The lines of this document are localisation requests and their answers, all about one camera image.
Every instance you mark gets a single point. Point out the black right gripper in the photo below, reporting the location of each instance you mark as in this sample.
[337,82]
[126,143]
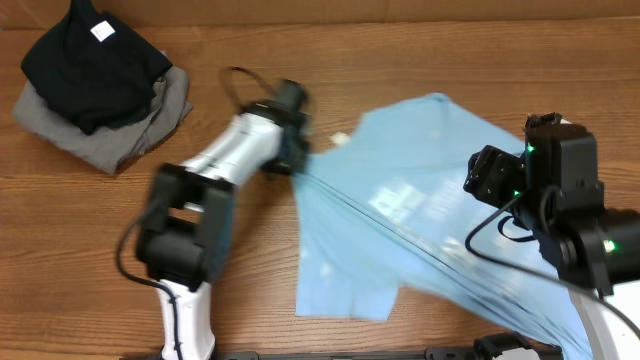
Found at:
[495,171]

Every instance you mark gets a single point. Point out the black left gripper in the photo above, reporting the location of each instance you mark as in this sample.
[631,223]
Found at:
[296,167]

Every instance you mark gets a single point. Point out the light blue printed t-shirt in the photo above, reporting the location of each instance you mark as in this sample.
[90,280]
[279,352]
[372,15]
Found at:
[386,209]

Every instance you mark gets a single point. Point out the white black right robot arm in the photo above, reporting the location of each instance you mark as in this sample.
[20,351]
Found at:
[554,191]

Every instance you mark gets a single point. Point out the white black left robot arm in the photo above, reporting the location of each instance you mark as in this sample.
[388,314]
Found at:
[185,231]

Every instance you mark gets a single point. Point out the folded grey t-shirt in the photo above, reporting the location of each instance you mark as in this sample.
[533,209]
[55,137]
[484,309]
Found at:
[108,149]

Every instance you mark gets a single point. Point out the folded black t-shirt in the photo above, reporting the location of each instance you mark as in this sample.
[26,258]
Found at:
[94,70]

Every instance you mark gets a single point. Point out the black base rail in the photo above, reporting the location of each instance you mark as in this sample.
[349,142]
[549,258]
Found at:
[502,346]

